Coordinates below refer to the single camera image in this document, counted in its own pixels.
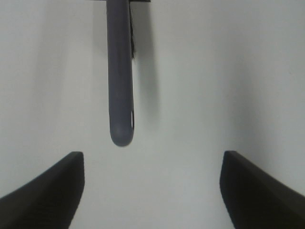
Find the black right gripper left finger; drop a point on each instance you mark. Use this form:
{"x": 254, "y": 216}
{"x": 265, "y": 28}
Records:
{"x": 49, "y": 201}

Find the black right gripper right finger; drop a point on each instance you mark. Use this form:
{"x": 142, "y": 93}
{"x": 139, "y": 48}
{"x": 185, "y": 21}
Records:
{"x": 256, "y": 200}

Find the chrome wire rack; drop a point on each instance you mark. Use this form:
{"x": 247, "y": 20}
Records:
{"x": 133, "y": 0}

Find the purple hand brush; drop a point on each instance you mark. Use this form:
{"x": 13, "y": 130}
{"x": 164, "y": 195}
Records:
{"x": 121, "y": 112}

